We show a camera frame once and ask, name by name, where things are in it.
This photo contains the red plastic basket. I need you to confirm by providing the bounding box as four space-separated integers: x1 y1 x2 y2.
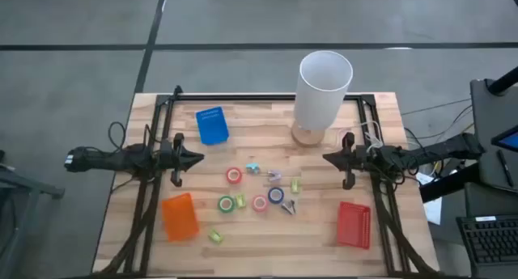
336 201 372 251

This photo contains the blue plastic basket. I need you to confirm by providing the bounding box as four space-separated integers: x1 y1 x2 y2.
195 106 230 146

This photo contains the black pole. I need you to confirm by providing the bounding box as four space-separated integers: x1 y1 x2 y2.
486 66 518 96

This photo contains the black pen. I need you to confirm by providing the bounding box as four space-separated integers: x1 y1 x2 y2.
496 149 516 188

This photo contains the grey metal cart frame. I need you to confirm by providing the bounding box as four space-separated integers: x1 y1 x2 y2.
0 149 66 279

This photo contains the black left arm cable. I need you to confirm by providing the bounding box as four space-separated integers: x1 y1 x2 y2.
108 120 127 150

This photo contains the white lamp cable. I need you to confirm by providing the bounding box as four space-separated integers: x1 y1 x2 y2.
333 119 384 150

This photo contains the white paper sheet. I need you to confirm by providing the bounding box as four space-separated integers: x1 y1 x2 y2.
415 171 444 226

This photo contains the orange plastic basket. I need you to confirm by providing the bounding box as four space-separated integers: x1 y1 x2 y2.
161 192 201 243

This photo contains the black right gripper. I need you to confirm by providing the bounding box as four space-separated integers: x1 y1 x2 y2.
322 131 370 191

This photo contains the dark grey side table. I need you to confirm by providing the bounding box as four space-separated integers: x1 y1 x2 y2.
469 78 518 193

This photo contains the black aluminium table frame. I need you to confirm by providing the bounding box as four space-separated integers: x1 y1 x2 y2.
91 84 438 279

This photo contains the thin floor cable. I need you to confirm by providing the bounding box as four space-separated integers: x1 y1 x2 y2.
400 99 473 116

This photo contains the black side table beam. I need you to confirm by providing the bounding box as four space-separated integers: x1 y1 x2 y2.
419 162 482 204

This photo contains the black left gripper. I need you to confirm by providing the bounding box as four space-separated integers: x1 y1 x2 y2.
160 132 206 188

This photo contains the green tape roll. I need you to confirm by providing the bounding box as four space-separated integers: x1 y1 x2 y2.
217 195 236 214

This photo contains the blue tape roll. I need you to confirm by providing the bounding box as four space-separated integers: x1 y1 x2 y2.
267 187 285 205

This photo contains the tablet with blue screen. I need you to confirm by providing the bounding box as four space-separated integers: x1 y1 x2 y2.
490 124 518 154

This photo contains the pink tape roll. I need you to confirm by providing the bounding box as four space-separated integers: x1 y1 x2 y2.
251 194 270 213

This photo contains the white shade table lamp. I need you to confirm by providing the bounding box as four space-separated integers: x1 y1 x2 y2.
290 49 354 147

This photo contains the red tape roll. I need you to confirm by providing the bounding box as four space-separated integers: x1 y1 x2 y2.
225 167 244 185

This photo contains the black computer keyboard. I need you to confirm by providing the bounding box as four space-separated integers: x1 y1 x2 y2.
456 214 518 266

